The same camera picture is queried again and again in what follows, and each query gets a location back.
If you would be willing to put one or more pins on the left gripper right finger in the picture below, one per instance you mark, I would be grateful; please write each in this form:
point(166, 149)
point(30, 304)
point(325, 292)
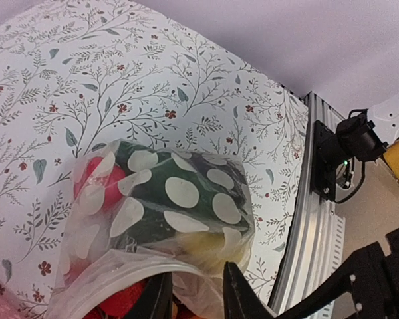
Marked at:
point(239, 299)

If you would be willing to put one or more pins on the yellow toy pear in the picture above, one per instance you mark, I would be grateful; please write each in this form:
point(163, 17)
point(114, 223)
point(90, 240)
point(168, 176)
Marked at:
point(210, 251)

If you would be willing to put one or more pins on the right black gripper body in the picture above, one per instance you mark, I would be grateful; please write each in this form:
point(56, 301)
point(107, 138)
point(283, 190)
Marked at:
point(371, 278)

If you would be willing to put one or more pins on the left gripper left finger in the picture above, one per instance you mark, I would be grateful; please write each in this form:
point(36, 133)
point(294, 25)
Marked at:
point(156, 300)

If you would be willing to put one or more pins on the clear dotted zip bag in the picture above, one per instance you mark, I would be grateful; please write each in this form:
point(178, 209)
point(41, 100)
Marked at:
point(91, 268)

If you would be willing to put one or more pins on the pink plastic basket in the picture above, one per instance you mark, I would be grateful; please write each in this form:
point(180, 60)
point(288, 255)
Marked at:
point(6, 302)

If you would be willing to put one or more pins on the white power strip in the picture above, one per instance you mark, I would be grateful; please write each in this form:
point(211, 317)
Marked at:
point(385, 117)

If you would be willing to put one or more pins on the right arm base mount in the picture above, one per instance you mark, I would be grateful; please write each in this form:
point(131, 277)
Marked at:
point(354, 137)

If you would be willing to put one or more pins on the floral table mat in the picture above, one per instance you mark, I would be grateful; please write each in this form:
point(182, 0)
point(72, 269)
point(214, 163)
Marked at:
point(75, 75)

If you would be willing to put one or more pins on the green toy vegetable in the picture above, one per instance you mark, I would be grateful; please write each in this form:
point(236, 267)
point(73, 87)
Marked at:
point(170, 191)

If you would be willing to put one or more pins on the aluminium front rail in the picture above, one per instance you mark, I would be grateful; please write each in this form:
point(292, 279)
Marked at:
point(316, 236)

